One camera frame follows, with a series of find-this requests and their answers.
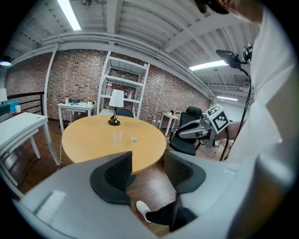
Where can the black office chair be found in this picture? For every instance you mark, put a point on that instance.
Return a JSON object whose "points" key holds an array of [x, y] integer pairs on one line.
{"points": [[184, 144]]}

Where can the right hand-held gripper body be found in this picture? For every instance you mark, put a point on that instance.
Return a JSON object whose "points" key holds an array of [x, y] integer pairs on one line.
{"points": [[217, 121]]}

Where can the dark chair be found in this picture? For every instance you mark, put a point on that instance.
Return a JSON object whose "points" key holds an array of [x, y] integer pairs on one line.
{"points": [[125, 113]]}

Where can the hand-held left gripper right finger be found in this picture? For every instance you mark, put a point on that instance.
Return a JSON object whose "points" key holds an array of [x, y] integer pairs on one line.
{"points": [[184, 175]]}

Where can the small white table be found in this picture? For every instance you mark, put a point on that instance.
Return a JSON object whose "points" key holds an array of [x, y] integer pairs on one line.
{"points": [[77, 106]]}

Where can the blue box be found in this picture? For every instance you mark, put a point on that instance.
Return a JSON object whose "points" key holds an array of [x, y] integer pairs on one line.
{"points": [[9, 105]]}

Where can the clear plastic cup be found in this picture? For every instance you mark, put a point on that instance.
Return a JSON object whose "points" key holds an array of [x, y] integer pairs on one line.
{"points": [[118, 137]]}

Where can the person's white shoe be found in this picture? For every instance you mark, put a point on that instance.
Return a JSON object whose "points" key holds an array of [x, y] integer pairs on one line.
{"points": [[143, 208]]}

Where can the white metal shelf rack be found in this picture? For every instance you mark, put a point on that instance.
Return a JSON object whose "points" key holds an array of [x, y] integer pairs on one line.
{"points": [[123, 79]]}

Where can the long ceiling light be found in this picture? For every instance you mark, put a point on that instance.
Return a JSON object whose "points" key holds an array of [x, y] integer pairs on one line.
{"points": [[227, 98], [69, 14], [208, 65]]}

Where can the clear bottle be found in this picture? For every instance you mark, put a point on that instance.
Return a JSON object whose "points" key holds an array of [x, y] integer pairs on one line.
{"points": [[109, 88]]}

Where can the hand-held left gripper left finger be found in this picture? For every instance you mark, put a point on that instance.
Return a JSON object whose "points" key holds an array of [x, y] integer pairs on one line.
{"points": [[112, 179]]}

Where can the white side table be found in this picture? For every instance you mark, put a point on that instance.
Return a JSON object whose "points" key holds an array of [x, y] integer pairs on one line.
{"points": [[168, 116]]}

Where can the small light blue object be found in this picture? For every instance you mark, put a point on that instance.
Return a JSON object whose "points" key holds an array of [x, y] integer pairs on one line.
{"points": [[134, 139]]}

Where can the table lamp with white shade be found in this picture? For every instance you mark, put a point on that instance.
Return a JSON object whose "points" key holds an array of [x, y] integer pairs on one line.
{"points": [[116, 99]]}

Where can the person's right forearm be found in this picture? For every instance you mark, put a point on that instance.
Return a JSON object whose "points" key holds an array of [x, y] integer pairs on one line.
{"points": [[234, 130]]}

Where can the white desk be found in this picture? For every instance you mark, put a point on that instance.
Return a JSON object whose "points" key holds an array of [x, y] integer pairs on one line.
{"points": [[18, 126]]}

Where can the dark pendant lamp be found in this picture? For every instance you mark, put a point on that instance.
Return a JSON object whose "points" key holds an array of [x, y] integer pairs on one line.
{"points": [[5, 61]]}

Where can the black head camera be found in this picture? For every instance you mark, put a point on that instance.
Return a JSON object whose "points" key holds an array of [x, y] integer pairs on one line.
{"points": [[201, 5]]}

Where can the black railing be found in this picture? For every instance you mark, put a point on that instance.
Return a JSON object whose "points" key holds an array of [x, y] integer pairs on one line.
{"points": [[25, 101]]}

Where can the small flower pot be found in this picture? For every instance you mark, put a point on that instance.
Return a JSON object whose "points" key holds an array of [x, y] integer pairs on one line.
{"points": [[90, 100]]}

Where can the person's head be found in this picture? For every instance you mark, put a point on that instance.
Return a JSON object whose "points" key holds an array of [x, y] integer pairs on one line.
{"points": [[240, 10]]}

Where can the person's white shirt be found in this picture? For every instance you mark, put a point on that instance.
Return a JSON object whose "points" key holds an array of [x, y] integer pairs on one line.
{"points": [[268, 105]]}

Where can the person's leg in black trousers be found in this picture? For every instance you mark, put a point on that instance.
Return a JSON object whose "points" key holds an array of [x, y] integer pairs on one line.
{"points": [[168, 215]]}

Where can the round wooden table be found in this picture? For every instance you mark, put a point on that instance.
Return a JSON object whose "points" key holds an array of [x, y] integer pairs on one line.
{"points": [[93, 142]]}

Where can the small white lampshade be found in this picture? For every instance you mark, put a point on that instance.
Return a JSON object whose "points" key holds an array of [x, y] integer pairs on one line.
{"points": [[2, 95]]}

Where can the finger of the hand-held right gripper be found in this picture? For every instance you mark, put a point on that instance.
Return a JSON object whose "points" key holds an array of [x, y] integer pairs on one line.
{"points": [[192, 125], [189, 135]]}

